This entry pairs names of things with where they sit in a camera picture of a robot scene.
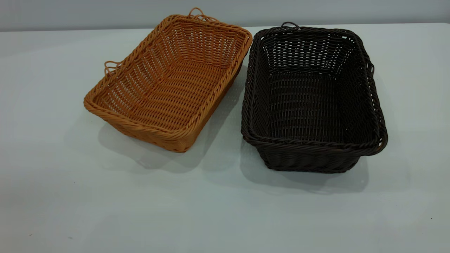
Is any orange-brown wicker basket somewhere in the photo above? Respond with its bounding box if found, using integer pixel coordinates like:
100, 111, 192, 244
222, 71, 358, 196
83, 7, 253, 153

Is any dark brown wicker basket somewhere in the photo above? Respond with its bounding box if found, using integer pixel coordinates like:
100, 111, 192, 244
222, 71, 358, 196
241, 22, 388, 174

